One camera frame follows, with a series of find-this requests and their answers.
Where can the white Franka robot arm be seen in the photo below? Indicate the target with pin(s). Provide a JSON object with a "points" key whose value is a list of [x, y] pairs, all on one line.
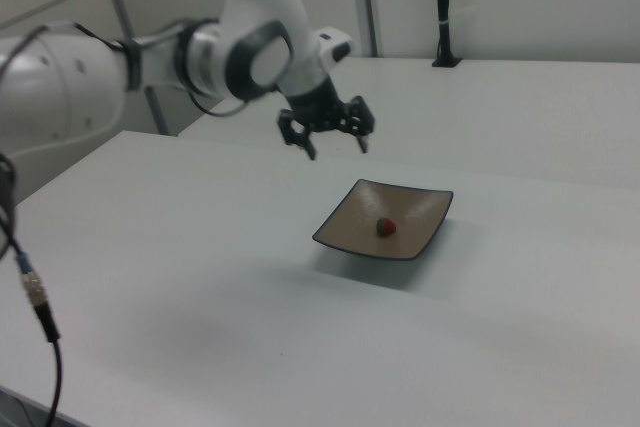
{"points": [[270, 7]]}

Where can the square brown ceramic plate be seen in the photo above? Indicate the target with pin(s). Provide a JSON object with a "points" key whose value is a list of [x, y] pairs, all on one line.
{"points": [[360, 232]]}

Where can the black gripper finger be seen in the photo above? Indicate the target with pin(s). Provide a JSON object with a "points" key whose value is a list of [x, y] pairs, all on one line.
{"points": [[292, 132], [357, 119]]}

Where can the red strawberry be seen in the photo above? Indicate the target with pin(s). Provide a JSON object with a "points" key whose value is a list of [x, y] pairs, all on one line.
{"points": [[386, 227]]}

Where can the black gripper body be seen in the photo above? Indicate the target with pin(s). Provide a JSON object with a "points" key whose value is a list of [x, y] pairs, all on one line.
{"points": [[315, 102]]}

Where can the black clamp camera pole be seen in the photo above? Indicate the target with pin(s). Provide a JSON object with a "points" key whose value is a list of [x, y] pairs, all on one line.
{"points": [[443, 7]]}

